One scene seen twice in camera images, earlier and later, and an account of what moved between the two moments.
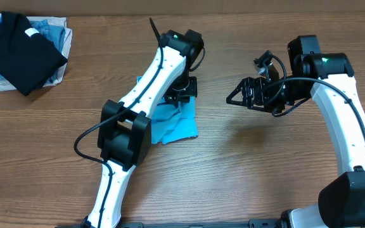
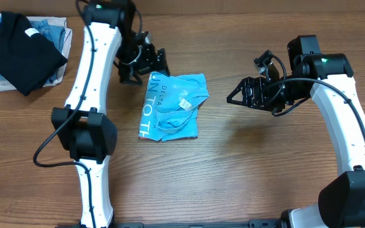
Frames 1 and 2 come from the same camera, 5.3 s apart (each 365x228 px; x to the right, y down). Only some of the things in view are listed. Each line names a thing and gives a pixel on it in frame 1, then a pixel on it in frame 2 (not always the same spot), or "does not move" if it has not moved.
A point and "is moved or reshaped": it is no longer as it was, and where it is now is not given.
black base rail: (269, 223) does not move
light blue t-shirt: (170, 123) is moved or reshaped
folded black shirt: (19, 54) does not move
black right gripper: (259, 84) does not move
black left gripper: (175, 98) to (149, 63)
